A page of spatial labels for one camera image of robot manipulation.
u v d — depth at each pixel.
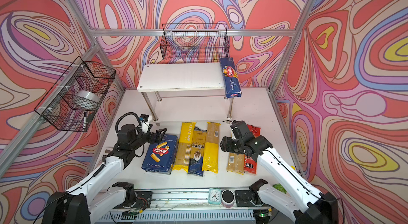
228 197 0.69
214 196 0.73
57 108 0.67
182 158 0.84
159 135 0.75
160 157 0.80
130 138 0.66
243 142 0.57
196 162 0.83
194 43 0.98
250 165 0.82
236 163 0.81
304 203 0.39
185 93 1.16
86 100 0.70
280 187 0.46
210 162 0.83
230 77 0.72
